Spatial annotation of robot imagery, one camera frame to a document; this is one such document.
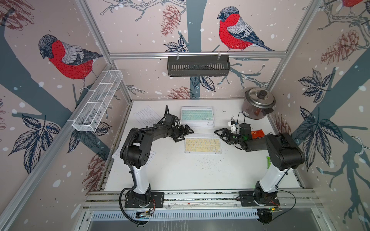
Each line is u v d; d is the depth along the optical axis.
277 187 0.59
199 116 1.07
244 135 0.78
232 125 0.91
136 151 0.50
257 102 0.95
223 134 0.86
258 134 1.00
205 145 0.93
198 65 1.04
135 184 0.58
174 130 0.84
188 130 0.88
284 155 0.49
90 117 0.71
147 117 1.10
